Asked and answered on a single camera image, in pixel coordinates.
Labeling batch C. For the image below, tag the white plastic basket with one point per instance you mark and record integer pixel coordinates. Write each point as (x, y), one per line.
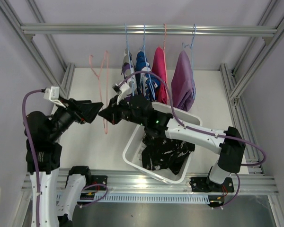
(132, 154)

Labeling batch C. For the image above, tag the magenta trousers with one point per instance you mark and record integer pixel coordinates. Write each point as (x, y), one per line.
(159, 68)

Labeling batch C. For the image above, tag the lilac purple trousers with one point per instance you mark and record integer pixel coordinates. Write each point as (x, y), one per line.
(182, 84)

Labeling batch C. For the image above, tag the blue white patterned trousers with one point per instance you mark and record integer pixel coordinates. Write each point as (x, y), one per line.
(143, 79)

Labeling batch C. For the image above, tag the slotted cable duct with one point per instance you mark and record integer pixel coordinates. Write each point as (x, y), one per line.
(185, 198)

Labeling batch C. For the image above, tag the aluminium frame post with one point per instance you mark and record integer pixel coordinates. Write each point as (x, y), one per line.
(255, 90)
(15, 22)

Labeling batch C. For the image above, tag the front aluminium rail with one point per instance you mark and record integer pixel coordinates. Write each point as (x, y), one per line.
(136, 182)

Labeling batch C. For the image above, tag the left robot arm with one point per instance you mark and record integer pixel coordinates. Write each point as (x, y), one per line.
(43, 162)

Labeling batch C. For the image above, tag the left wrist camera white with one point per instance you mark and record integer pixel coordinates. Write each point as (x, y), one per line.
(52, 94)

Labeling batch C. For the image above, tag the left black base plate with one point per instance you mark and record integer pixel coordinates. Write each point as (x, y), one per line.
(96, 180)

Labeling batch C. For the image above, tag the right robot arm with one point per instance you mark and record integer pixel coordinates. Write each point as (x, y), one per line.
(227, 144)

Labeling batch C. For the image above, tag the black white patterned trousers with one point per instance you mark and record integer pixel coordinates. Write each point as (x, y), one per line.
(164, 153)

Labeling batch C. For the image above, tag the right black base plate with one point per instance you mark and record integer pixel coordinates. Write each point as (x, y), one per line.
(203, 184)

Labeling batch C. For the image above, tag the right aluminium frame post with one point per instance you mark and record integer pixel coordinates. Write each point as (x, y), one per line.
(255, 90)

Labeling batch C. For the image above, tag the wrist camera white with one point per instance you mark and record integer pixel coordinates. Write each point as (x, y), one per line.
(52, 94)
(123, 91)

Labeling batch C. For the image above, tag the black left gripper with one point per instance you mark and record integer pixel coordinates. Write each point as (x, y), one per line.
(83, 110)

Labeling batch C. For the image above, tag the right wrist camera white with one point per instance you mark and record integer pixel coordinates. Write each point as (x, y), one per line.
(123, 91)

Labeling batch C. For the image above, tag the aluminium hanging rail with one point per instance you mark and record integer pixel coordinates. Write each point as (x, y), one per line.
(122, 29)

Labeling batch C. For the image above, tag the purple camouflage trousers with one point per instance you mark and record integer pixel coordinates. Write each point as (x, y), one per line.
(126, 72)

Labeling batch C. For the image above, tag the left aluminium frame post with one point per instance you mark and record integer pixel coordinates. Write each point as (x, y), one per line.
(15, 22)

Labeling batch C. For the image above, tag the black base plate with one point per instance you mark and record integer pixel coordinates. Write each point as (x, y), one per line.
(96, 180)
(203, 184)

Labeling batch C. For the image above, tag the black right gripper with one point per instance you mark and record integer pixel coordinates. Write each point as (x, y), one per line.
(110, 113)

